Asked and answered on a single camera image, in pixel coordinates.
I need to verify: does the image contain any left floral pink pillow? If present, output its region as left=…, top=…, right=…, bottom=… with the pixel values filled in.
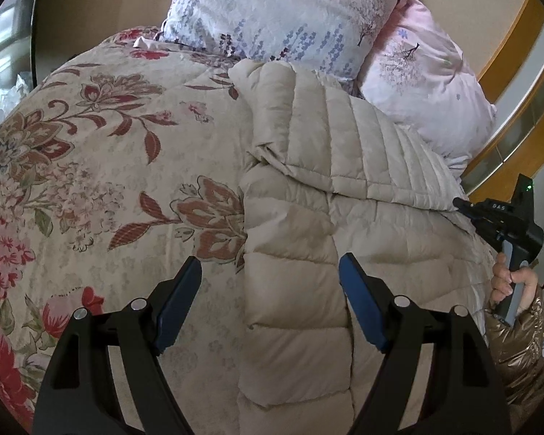
left=159, top=0, right=402, bottom=82

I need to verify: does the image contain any floral beige quilt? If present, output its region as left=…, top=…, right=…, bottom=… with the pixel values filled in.
left=0, top=26, right=250, bottom=434

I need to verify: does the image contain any bronze shiny jacket sleeve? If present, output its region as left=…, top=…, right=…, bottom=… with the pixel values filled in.
left=485, top=288, right=544, bottom=410

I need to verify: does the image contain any beige puffer down jacket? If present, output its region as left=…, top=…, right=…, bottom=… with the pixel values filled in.
left=230, top=60, right=493, bottom=434

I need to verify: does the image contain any person's right hand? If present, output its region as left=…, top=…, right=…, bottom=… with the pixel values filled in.
left=489, top=252, right=539, bottom=316

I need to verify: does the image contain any right pink tree pillow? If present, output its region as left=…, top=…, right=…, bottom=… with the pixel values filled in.
left=358, top=0, right=496, bottom=178

